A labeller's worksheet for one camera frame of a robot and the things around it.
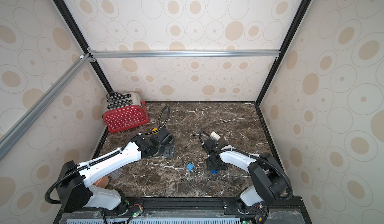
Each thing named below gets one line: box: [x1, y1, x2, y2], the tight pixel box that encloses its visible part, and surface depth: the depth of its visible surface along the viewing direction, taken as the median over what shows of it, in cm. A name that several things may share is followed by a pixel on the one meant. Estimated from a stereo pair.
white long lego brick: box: [210, 131, 221, 142], surface depth 101 cm
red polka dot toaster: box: [102, 91, 149, 133], surface depth 99 cm
